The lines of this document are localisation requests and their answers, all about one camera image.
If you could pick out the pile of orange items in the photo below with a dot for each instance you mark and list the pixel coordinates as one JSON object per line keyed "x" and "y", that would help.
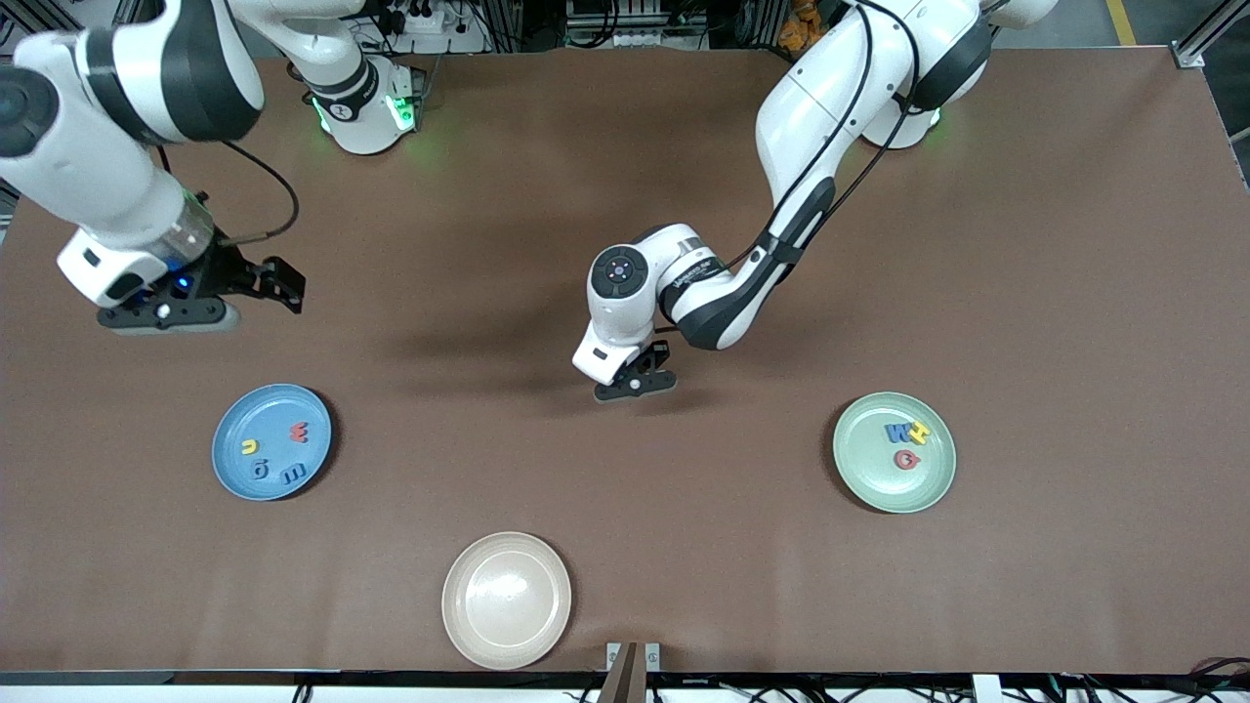
{"x": 796, "y": 24}

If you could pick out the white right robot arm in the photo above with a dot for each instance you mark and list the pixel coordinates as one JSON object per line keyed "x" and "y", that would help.
{"x": 88, "y": 156}

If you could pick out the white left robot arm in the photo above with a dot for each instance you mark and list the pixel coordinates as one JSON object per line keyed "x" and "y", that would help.
{"x": 830, "y": 98}

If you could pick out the beige plate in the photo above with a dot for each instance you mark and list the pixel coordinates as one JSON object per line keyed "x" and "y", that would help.
{"x": 506, "y": 600}

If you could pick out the blue foam letter W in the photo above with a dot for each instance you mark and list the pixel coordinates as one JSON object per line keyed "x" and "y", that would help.
{"x": 891, "y": 433}

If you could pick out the green plate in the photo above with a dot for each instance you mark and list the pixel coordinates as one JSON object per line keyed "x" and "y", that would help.
{"x": 879, "y": 478}

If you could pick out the yellow foam letter H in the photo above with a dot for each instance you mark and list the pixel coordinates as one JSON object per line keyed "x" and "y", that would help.
{"x": 919, "y": 432}

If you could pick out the red foam letter Q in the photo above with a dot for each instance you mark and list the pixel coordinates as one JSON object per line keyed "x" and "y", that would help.
{"x": 899, "y": 460}

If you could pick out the white power strip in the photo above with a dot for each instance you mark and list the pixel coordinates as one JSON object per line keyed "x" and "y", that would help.
{"x": 430, "y": 20}

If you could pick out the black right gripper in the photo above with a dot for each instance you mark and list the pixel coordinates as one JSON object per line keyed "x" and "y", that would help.
{"x": 230, "y": 272}

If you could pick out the blue foam letter m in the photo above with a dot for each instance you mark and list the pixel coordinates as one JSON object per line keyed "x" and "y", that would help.
{"x": 286, "y": 476}

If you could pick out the black equipment rack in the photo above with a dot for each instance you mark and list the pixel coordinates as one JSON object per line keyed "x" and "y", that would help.
{"x": 635, "y": 24}

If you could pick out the aluminium frame post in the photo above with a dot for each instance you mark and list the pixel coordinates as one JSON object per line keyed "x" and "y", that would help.
{"x": 1206, "y": 34}

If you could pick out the red foam letter m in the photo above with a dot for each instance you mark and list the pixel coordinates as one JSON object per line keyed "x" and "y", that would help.
{"x": 299, "y": 434}

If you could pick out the metal table edge bracket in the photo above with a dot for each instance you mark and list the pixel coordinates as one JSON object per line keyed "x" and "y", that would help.
{"x": 633, "y": 674}

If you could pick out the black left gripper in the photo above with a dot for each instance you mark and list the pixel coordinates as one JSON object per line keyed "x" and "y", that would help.
{"x": 661, "y": 355}

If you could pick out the blue plate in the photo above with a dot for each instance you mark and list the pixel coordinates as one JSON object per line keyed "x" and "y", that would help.
{"x": 269, "y": 420}

